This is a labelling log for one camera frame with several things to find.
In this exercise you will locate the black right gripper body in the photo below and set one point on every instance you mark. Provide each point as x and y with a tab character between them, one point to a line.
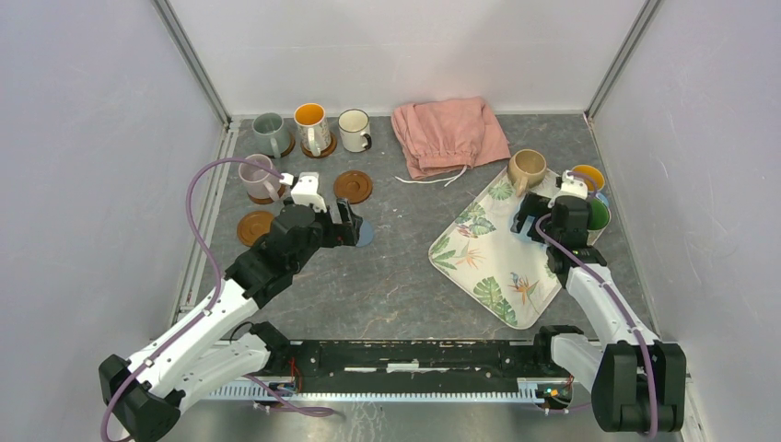
550	228

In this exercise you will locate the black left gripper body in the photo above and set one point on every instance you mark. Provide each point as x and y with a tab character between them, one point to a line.
323	236

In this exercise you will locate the beige ceramic mug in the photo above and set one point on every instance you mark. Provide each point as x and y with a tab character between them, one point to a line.
526	169

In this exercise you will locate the brown wooden coaster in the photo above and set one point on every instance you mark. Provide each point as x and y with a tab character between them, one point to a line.
253	225
353	185
269	200
277	145
324	152

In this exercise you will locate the lilac ceramic mug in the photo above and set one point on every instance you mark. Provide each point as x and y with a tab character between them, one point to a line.
258	176

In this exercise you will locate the floral leaf print tray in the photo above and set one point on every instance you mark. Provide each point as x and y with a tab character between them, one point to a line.
506	272

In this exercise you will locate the grey green ceramic mug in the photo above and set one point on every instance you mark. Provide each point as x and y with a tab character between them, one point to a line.
267	123

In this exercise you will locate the white mug black rim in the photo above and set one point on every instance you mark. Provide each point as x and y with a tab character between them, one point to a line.
354	127

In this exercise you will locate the white mug orange inside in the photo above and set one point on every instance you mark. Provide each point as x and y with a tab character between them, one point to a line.
313	127

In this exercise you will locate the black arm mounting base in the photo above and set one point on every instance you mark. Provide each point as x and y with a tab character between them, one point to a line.
388	367

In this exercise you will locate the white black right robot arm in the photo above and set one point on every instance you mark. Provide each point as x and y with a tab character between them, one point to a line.
635	380

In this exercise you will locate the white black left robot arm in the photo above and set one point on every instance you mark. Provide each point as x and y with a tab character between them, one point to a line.
148	391

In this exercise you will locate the light blue round coaster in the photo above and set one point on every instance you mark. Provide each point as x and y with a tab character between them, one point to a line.
365	234

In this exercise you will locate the floral mug green inside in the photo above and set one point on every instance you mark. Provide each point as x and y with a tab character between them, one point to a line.
599	219

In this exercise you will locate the blue butterfly mug orange inside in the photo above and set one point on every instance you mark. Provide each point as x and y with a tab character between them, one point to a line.
594	179

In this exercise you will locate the pink folded cloth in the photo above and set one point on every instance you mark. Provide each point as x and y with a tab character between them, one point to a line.
451	135

